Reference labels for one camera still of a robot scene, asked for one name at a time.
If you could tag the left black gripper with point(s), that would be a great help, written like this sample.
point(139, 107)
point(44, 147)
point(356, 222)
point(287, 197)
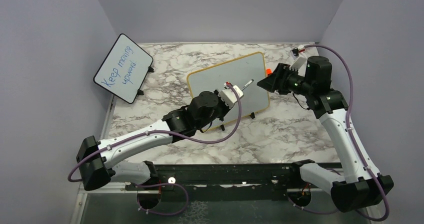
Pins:
point(226, 107)

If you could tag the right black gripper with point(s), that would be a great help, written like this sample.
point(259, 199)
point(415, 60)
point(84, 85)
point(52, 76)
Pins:
point(277, 80)

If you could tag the green-capped whiteboard marker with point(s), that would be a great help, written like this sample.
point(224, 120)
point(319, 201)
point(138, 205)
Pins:
point(247, 84)

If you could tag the yellow-framed whiteboard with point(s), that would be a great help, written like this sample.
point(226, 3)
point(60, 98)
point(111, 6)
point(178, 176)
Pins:
point(238, 72)

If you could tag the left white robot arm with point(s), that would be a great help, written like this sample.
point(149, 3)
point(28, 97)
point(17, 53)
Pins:
point(100, 162)

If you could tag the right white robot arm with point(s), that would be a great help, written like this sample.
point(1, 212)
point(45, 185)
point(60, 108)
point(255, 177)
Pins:
point(362, 184)

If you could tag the black-framed whiteboard with writing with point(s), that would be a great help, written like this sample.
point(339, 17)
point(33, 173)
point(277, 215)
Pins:
point(124, 69)

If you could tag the orange-capped black highlighter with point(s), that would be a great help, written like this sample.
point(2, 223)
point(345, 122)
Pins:
point(268, 72)

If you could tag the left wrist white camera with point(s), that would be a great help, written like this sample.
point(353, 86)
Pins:
point(228, 96)

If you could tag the wrist white camera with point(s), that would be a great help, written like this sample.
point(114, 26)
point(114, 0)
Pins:
point(228, 96)
point(299, 57)

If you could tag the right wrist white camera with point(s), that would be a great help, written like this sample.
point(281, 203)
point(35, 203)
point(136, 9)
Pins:
point(299, 57)

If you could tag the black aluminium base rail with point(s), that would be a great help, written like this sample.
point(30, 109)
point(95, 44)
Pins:
point(210, 182)

